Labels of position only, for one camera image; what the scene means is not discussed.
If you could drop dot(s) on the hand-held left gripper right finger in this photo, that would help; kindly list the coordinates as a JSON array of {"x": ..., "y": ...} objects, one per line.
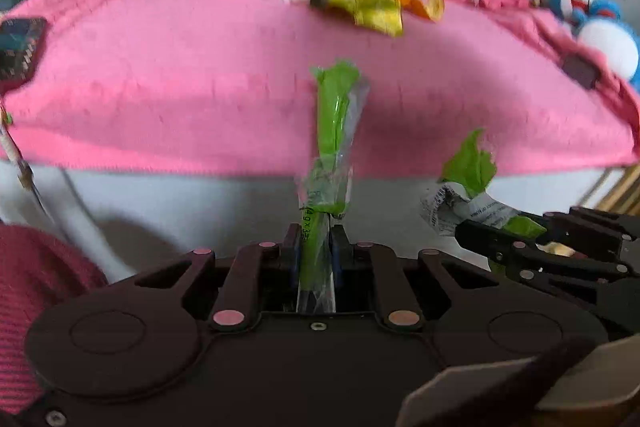
[{"x": 338, "y": 257}]

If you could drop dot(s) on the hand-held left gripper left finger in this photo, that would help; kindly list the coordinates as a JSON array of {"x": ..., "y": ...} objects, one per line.
[{"x": 292, "y": 254}]

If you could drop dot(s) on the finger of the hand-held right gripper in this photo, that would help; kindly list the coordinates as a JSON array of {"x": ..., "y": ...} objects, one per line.
[
  {"x": 565, "y": 219},
  {"x": 482, "y": 239}
]

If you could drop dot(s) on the green white wrapper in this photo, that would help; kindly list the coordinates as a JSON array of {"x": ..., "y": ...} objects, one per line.
[{"x": 467, "y": 177}]

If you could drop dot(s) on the long green plastic wrapper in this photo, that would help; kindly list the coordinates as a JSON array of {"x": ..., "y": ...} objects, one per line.
[{"x": 330, "y": 132}]

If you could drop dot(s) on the wooden slats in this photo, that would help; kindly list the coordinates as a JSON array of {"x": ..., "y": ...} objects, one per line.
[{"x": 617, "y": 192}]

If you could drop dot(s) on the blue white cat plush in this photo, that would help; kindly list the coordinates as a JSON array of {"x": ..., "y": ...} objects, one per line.
[{"x": 595, "y": 17}]

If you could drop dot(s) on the pink rabbit print blanket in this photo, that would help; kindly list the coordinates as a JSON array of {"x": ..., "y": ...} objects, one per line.
[{"x": 175, "y": 82}]

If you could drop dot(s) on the orange yellow snack wrapper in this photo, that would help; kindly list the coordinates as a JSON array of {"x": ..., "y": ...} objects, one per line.
[{"x": 425, "y": 7}]

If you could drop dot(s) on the yellow green snack wrapper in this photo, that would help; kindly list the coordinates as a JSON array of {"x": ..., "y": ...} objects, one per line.
[{"x": 362, "y": 4}]

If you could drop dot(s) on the person's red knit sweater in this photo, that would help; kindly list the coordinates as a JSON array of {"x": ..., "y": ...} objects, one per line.
[{"x": 35, "y": 302}]

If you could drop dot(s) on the white patterned pen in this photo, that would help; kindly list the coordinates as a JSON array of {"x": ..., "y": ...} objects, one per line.
[{"x": 17, "y": 159}]

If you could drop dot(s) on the dark patterned pouch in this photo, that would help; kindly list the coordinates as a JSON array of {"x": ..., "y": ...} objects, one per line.
[{"x": 20, "y": 49}]

